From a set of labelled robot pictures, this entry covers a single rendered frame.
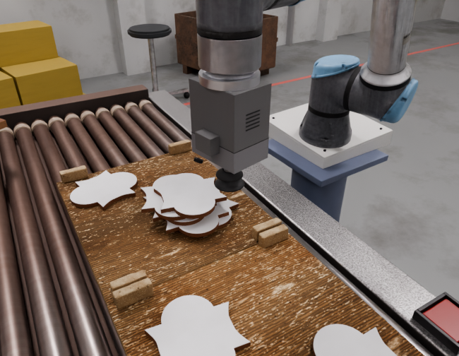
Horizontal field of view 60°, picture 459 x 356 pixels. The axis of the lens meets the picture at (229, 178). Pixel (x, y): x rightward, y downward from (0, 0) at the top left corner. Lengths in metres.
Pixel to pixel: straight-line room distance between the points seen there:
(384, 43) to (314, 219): 0.41
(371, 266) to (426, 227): 1.77
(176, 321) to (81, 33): 4.39
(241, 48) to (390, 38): 0.55
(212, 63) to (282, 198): 0.50
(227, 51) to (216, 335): 0.38
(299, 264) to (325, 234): 0.13
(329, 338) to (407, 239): 1.82
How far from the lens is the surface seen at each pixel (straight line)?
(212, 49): 0.46
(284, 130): 1.22
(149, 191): 0.83
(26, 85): 3.80
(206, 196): 0.78
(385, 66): 0.99
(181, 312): 0.63
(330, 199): 1.24
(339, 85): 1.07
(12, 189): 1.05
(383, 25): 0.95
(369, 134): 1.25
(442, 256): 2.36
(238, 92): 0.46
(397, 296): 0.74
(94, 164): 1.08
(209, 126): 0.50
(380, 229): 2.41
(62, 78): 3.89
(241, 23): 0.45
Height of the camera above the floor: 1.43
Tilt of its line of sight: 32 degrees down
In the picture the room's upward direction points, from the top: straight up
